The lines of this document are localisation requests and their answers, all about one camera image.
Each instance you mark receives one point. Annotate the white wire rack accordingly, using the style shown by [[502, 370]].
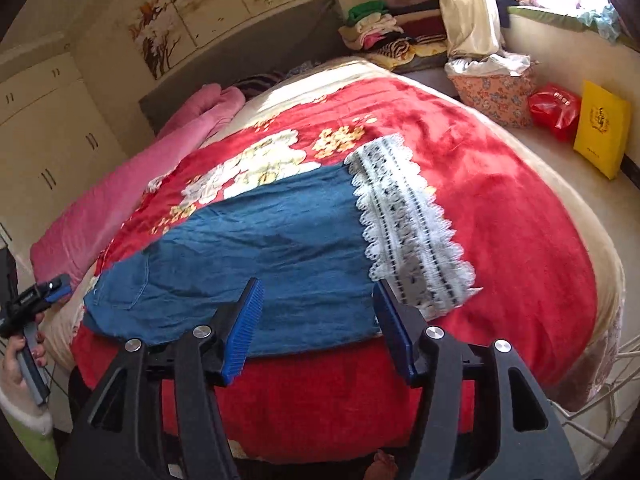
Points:
[[594, 430]]

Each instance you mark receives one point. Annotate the floral wall painting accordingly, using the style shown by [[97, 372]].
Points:
[[165, 32]]

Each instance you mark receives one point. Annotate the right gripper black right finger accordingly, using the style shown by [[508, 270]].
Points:
[[402, 327]]

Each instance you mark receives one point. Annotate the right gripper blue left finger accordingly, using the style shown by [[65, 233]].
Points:
[[237, 323]]

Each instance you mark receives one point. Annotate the cream curtain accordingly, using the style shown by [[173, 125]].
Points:
[[472, 27]]

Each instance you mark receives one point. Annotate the grey bed headboard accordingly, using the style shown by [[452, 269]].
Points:
[[305, 33]]

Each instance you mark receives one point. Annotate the cream wardrobe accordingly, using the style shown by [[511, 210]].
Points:
[[55, 143]]

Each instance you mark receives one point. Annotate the green fleece sleeve forearm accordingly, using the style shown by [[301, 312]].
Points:
[[33, 427]]

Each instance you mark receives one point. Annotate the pink quilt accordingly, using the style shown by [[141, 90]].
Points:
[[130, 185]]

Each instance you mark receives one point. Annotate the blue denim lace-trimmed pants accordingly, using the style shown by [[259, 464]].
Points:
[[317, 241]]

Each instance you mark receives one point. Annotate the right hand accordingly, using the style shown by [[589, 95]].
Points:
[[383, 467]]

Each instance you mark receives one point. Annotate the floral fabric basket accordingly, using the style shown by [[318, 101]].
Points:
[[497, 86]]

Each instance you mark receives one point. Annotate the red floral blanket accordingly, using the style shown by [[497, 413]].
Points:
[[534, 279]]

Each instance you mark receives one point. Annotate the red plastic bag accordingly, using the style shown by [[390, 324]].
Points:
[[556, 110]]

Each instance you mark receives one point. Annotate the yellow paper bag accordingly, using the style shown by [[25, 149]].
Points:
[[603, 128]]

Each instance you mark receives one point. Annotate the stack of folded clothes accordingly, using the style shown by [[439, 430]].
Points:
[[402, 36]]

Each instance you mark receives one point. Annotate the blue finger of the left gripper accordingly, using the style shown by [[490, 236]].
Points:
[[58, 288]]

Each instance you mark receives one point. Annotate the striped dark pillow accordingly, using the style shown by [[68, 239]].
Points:
[[253, 86]]

